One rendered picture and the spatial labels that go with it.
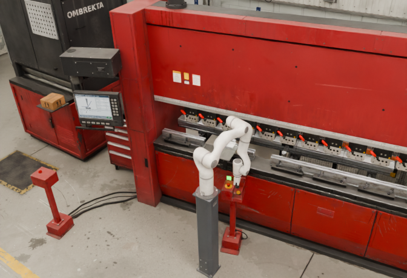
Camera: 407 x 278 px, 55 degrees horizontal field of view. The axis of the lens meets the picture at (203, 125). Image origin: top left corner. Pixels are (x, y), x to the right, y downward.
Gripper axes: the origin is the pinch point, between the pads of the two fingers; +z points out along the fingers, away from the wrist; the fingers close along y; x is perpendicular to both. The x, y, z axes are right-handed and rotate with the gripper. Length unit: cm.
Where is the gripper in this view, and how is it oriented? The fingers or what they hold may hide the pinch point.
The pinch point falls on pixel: (237, 186)
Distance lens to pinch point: 372.3
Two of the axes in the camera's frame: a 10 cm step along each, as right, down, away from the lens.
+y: -2.8, 5.8, -7.6
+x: 9.6, 1.3, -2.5
